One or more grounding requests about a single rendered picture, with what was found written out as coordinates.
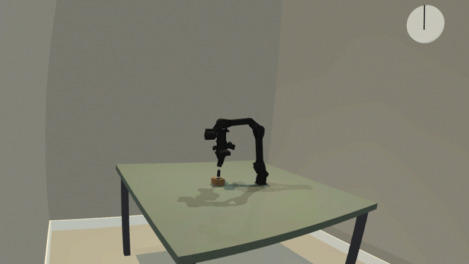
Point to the tan wooden block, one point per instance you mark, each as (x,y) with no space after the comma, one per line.
(218,182)

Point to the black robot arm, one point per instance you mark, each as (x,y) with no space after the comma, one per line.
(219,132)

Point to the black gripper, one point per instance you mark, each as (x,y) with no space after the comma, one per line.
(221,151)

